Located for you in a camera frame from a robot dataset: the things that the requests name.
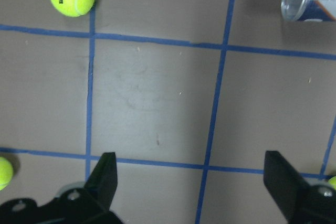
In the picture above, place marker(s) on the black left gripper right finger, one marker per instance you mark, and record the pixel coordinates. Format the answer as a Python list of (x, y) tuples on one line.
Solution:
[(285, 185)]

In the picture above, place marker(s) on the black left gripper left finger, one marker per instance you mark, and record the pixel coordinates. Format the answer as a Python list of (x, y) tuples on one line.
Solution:
[(102, 182)]

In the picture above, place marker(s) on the yellow Head tennis ball centre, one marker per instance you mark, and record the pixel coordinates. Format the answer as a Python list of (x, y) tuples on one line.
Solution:
[(332, 182)]

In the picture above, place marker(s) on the yellow Wilson ball far left-side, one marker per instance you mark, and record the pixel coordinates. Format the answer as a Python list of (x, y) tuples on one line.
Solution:
[(6, 173)]

